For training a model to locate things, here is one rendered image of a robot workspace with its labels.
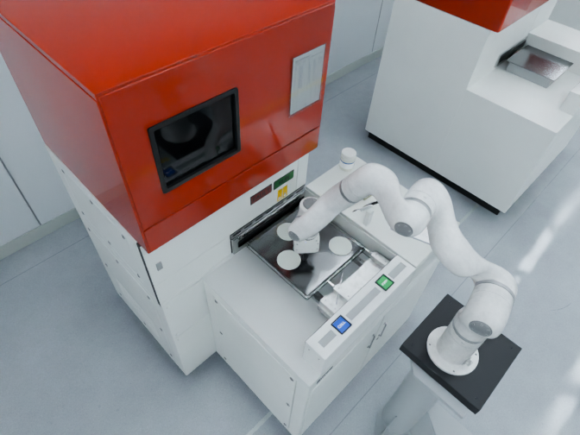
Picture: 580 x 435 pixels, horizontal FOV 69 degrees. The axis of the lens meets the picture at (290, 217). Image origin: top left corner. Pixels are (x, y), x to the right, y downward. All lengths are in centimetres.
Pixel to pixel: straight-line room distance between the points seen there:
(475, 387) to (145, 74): 146
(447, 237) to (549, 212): 258
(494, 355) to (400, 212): 82
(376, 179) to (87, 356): 200
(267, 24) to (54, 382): 216
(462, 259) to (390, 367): 139
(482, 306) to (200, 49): 106
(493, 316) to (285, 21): 104
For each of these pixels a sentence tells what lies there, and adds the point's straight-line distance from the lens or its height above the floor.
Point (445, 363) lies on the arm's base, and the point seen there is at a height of 87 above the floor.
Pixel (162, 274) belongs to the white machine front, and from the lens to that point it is 166.
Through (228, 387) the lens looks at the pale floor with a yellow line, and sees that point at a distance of 251.
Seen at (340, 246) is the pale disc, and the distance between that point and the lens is 186.
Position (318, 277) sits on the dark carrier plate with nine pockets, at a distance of 176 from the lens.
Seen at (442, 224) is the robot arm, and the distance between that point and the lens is 134.
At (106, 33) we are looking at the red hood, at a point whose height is 182.
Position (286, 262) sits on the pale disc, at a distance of 179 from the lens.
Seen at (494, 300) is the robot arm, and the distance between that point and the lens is 142.
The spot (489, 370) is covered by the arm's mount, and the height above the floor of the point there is 86.
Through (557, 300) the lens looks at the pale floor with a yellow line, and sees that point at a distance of 332.
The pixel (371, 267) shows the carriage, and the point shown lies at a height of 88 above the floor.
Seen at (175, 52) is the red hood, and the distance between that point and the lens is 118.
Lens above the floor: 237
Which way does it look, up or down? 49 degrees down
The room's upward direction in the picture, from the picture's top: 4 degrees clockwise
